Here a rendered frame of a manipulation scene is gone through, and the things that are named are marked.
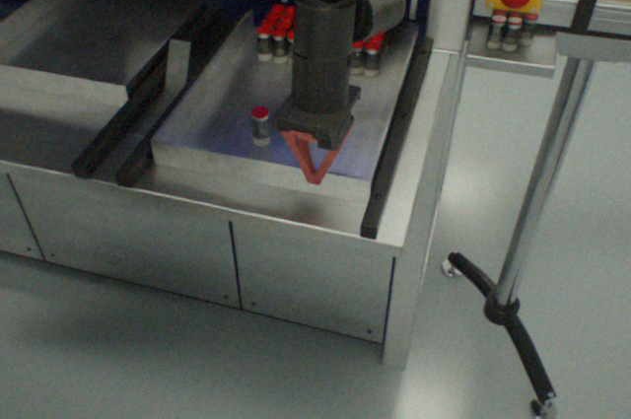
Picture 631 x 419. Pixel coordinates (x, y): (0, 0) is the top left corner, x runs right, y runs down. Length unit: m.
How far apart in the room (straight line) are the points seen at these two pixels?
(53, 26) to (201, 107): 0.34
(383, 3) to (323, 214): 0.23
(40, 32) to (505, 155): 1.57
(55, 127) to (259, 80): 0.27
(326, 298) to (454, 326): 0.40
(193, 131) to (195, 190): 0.11
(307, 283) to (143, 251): 0.41
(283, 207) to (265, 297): 0.83
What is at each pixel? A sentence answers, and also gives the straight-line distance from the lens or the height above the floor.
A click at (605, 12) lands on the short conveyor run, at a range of 1.07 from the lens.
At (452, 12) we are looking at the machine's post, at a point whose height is 0.94.
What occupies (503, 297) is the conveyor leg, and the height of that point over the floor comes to 0.18.
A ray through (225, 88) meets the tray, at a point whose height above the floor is 0.88.
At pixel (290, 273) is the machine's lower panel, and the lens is 1.42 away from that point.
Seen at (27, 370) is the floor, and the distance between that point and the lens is 1.75.
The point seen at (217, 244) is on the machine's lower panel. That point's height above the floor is 0.32.
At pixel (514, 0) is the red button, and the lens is 0.90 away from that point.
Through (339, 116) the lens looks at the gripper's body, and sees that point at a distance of 0.62.
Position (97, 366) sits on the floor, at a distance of 1.69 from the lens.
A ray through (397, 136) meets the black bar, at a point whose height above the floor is 0.90.
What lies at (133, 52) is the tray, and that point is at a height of 0.88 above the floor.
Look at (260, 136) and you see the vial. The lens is 0.77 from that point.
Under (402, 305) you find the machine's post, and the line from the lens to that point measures 1.40.
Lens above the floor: 1.37
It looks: 42 degrees down
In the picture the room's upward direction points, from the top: straight up
